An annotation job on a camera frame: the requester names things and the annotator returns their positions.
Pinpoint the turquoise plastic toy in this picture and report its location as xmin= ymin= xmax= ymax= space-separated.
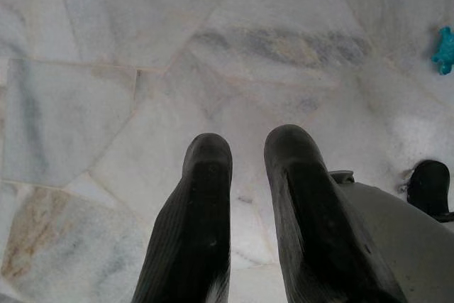
xmin=431 ymin=26 xmax=454 ymax=76

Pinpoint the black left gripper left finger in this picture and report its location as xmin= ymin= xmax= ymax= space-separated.
xmin=131 ymin=133 xmax=233 ymax=303

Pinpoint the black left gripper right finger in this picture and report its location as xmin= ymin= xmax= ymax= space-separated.
xmin=264 ymin=124 xmax=408 ymax=303

